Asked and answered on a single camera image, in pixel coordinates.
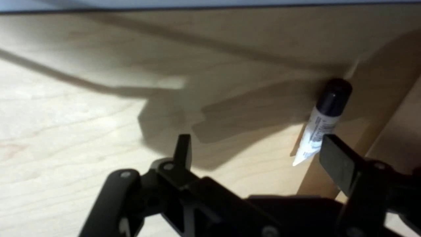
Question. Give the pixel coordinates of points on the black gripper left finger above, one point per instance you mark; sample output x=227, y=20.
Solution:
x=181, y=152

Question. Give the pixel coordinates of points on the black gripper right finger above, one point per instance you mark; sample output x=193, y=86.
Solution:
x=339, y=162

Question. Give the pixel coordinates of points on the white tube black cap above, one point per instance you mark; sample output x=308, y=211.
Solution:
x=322, y=123

